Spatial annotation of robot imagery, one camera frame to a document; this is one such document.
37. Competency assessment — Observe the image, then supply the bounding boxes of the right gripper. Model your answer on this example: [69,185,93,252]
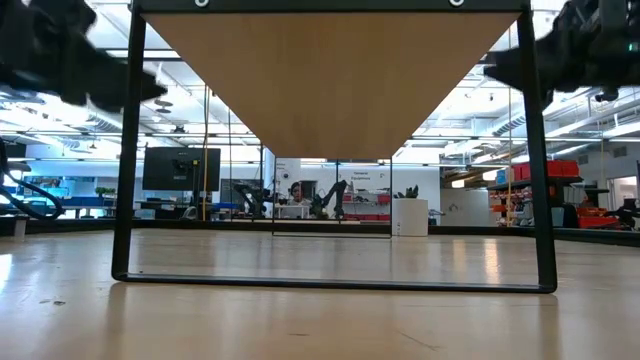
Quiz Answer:
[483,0,624,107]

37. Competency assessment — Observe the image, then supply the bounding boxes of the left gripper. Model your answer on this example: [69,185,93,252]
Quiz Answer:
[19,0,169,114]

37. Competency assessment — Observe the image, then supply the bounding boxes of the black monitor screen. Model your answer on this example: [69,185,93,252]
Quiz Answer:
[142,146,222,192]

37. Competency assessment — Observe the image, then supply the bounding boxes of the black storage rack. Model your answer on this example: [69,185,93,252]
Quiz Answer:
[487,174,584,229]

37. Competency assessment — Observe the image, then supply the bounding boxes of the dark chalkboard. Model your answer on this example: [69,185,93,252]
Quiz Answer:
[220,178,264,204]

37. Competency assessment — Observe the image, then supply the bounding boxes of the white planter box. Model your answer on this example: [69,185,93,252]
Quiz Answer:
[392,198,430,237]

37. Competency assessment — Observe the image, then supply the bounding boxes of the seated person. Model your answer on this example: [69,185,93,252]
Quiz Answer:
[287,181,312,207]

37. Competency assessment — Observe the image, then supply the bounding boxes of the white laptop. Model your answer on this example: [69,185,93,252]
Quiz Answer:
[273,204,311,220]

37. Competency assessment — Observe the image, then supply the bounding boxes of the black cable loop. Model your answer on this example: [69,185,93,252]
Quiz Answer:
[0,139,66,221]

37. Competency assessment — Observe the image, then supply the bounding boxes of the black table edge rail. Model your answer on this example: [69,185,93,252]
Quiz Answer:
[0,218,640,249]

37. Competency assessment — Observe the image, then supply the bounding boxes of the wooden shelf with black frame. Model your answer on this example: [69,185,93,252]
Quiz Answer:
[110,0,559,295]

